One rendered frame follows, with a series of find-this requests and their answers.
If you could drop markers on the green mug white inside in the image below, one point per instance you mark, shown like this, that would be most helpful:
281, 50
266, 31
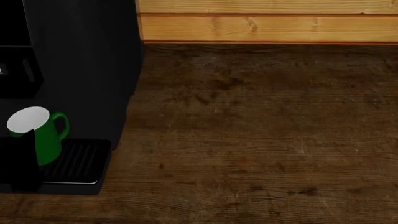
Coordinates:
46, 142

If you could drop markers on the black coffee machine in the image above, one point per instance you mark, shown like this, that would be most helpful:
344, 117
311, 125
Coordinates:
87, 70

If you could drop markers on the black ribbed drip tray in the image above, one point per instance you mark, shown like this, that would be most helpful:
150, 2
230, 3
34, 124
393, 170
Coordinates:
77, 161

